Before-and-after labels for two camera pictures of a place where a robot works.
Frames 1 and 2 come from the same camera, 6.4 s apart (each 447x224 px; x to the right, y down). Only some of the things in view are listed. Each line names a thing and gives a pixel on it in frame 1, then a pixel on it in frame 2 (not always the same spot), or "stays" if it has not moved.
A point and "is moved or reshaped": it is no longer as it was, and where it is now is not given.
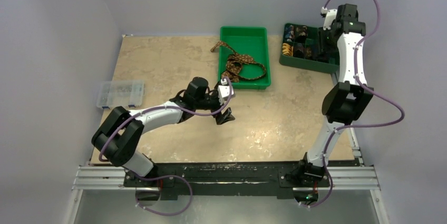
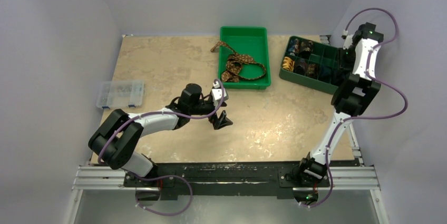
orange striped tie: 287,50 → 288,64
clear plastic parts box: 126,93 stays
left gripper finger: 224,118 → 220,122
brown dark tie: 308,51 → 312,70
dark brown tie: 301,33 → 306,48
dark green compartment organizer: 301,48 is moved or reshaped
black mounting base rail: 225,181 stays
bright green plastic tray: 251,41 stays
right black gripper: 323,46 → 341,63
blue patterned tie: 289,33 → 291,47
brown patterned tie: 234,64 stays
